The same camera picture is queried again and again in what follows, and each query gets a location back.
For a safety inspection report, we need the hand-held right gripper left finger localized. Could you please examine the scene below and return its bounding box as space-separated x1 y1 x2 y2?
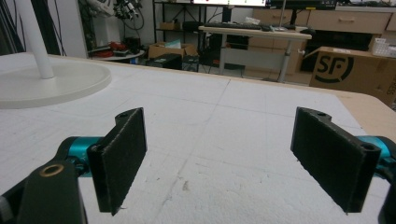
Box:
86 106 148 217

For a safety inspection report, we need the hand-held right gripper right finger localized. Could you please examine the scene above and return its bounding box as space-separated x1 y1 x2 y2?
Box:
290 106 382 215

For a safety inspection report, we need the white foam sheet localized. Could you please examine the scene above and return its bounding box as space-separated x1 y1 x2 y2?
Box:
0 51 391 224

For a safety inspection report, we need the large printed cardboard box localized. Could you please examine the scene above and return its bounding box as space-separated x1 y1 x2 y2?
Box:
304 46 396 107

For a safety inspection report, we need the round low table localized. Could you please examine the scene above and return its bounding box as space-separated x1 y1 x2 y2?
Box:
92 49 146 62

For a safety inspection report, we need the white round lamp stand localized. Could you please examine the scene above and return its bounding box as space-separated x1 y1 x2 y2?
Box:
0 0 113 110

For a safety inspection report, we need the black computer case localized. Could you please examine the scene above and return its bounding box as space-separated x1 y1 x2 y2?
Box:
146 53 183 71

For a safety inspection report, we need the open small cardboard box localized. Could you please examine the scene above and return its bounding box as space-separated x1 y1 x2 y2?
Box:
148 41 199 60

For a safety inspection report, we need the beige desk with metal legs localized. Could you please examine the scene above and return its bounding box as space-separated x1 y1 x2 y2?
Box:
198 25 313 84

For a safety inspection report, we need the wooden drawer cabinet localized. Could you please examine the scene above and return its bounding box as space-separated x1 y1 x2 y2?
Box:
246 7 396 83

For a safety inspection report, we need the black metal shelf rack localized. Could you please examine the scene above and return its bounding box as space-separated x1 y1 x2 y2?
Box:
151 0 208 45

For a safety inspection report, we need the black keyboard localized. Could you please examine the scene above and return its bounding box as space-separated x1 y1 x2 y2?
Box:
204 21 263 31

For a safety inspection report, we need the computer monitor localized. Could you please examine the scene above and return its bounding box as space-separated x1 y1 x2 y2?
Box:
191 0 268 7

